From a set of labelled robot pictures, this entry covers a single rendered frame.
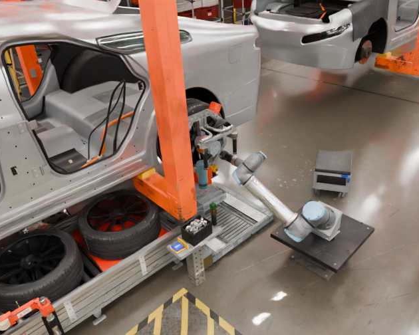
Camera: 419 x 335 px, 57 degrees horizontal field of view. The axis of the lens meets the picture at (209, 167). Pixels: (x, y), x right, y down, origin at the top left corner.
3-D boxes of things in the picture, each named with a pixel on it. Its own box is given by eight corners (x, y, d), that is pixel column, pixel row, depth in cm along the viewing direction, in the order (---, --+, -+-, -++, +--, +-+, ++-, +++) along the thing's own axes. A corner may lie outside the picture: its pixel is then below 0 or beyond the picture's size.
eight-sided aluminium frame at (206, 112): (223, 155, 372) (220, 102, 344) (227, 157, 368) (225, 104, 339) (178, 178, 343) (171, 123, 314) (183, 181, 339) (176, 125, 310)
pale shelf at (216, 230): (209, 222, 315) (208, 219, 313) (223, 231, 304) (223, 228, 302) (166, 248, 291) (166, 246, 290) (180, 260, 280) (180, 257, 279)
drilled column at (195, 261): (197, 273, 324) (193, 236, 302) (205, 280, 318) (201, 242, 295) (188, 280, 319) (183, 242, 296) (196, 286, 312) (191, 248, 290)
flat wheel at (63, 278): (38, 331, 255) (28, 308, 243) (-29, 300, 281) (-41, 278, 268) (102, 262, 305) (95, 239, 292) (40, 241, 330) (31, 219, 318)
